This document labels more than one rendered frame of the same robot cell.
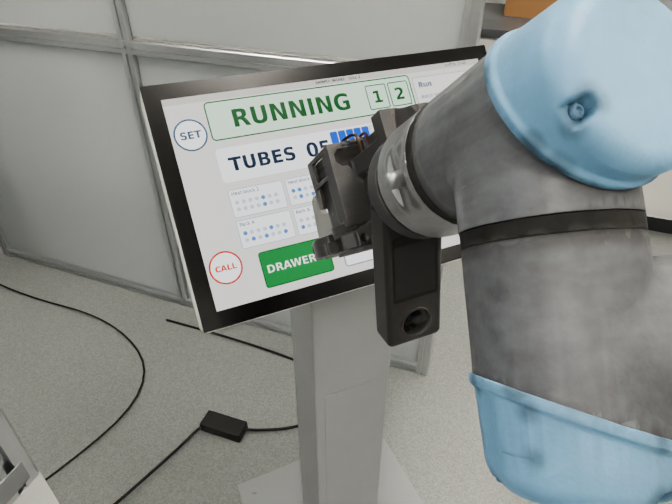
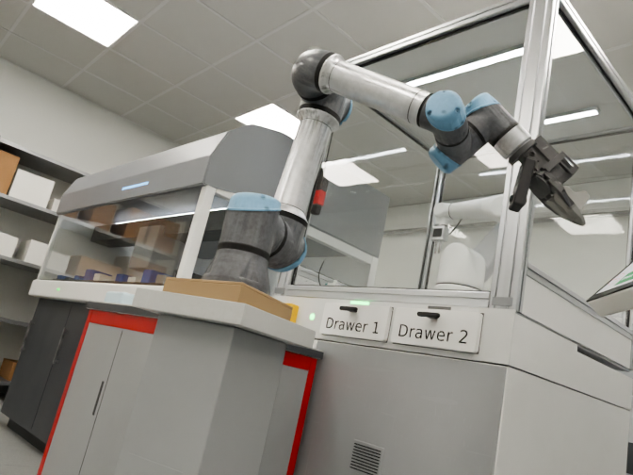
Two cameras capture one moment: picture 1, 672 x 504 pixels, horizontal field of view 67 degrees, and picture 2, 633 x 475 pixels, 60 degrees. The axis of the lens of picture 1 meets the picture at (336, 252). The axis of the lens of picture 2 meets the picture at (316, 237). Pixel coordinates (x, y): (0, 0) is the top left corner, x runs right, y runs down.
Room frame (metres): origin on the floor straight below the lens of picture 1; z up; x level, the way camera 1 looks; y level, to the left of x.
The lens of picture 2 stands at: (0.49, -1.23, 0.65)
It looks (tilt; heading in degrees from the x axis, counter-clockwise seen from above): 15 degrees up; 119
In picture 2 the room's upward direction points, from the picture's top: 13 degrees clockwise
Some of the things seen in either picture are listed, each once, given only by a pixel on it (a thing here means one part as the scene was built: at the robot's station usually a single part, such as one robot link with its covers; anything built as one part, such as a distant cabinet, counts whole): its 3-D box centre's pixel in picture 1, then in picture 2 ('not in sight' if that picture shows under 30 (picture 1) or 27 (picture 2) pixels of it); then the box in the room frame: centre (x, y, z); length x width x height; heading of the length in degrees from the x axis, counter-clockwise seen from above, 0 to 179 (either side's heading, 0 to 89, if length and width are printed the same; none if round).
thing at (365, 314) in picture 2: not in sight; (354, 320); (-0.25, 0.45, 0.87); 0.29 x 0.02 x 0.11; 161
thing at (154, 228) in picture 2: not in sight; (192, 271); (-1.76, 1.33, 1.13); 1.78 x 1.14 x 0.45; 161
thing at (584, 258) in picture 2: not in sight; (593, 180); (0.41, 0.73, 1.52); 0.87 x 0.01 x 0.86; 71
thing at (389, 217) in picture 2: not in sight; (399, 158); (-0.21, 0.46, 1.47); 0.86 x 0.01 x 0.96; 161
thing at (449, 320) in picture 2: not in sight; (433, 328); (0.04, 0.35, 0.87); 0.29 x 0.02 x 0.11; 161
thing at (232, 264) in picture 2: not in sight; (238, 272); (-0.23, -0.27, 0.84); 0.15 x 0.15 x 0.10
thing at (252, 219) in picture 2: not in sight; (251, 223); (-0.23, -0.26, 0.96); 0.13 x 0.12 x 0.14; 94
